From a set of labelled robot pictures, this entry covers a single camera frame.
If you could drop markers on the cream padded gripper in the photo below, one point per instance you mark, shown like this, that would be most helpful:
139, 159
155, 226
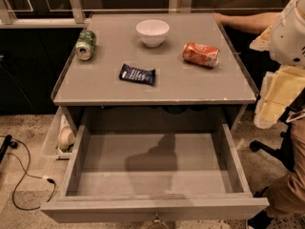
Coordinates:
288, 37

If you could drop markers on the grey top drawer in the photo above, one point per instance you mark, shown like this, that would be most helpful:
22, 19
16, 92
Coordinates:
141, 176

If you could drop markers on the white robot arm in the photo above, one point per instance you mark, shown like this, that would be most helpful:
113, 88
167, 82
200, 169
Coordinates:
292, 17

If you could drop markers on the person's bare forearm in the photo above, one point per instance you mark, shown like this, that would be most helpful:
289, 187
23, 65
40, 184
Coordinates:
255, 24

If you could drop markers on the grey drawer cabinet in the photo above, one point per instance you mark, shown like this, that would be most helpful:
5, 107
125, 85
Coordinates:
96, 82

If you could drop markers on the orange soda can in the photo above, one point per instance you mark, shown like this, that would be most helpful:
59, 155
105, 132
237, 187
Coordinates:
201, 54

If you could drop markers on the person's tan trouser leg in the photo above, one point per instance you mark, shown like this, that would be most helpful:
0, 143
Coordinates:
287, 194

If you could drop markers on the black shoe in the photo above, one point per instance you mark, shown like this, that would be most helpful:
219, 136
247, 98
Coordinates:
264, 218

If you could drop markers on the dark blue snack packet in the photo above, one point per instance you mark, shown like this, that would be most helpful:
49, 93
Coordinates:
135, 75

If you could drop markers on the white bowl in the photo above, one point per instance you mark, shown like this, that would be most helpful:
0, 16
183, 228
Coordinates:
152, 32

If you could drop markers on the green soda can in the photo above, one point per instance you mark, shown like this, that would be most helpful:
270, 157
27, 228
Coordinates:
85, 44

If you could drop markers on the white cup in bin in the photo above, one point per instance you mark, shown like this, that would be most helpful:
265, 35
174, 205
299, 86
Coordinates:
66, 138

